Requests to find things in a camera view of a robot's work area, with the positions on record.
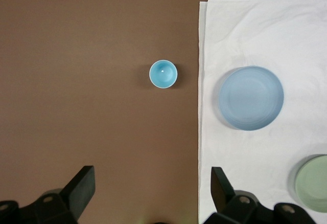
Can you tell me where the white cloth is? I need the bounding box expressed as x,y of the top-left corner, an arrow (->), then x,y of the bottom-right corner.
197,0 -> 327,224

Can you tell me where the green plate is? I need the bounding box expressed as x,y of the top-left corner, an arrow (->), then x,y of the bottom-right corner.
290,154 -> 327,213

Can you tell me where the blue plate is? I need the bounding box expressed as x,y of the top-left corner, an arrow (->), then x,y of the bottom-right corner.
218,65 -> 285,132

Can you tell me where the small blue cup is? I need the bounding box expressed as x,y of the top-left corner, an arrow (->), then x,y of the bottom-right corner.
149,59 -> 178,89

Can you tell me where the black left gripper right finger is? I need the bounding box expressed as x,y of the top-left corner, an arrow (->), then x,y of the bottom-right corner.
201,167 -> 315,224

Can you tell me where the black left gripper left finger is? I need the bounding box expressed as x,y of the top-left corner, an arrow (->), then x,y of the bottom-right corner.
0,165 -> 96,224

